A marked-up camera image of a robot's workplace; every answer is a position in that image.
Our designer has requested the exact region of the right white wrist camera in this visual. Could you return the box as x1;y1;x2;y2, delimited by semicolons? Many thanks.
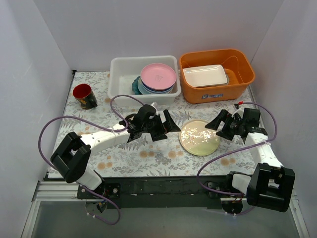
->
232;108;244;121

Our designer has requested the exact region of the orange plastic tub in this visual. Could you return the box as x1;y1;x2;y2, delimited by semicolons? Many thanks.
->
179;49;255;104

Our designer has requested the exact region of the white plastic bin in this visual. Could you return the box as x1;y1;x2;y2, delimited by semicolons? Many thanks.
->
107;55;181;107

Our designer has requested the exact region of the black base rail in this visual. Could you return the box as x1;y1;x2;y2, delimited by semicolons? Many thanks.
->
34;175;251;209

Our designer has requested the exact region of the blue round plate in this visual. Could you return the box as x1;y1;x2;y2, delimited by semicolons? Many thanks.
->
140;79;174;93

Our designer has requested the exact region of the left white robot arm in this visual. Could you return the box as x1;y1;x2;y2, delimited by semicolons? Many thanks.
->
50;104;180;198

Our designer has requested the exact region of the white deep plate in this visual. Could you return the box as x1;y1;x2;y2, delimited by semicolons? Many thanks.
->
138;80;174;95

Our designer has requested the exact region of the cream round plate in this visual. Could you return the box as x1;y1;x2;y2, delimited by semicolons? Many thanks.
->
179;119;220;156

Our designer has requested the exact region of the pale peach bottom plate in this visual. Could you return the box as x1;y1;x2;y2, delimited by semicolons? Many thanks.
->
137;83;174;96

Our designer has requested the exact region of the red and black mug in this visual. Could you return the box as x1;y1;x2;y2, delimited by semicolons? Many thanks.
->
72;84;98;110

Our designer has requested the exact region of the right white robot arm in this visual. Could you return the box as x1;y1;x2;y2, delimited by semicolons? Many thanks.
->
205;104;295;212

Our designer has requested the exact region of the floral patterned table mat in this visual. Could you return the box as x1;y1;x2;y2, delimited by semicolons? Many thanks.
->
56;72;255;177

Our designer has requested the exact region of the pink round plate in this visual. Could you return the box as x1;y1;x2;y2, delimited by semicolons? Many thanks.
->
140;63;177;91

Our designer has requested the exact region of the white rectangular tray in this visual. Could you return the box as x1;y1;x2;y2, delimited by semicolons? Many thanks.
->
183;64;229;88

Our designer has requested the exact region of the teal scalloped plate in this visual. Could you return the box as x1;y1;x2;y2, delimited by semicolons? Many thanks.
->
131;76;142;95

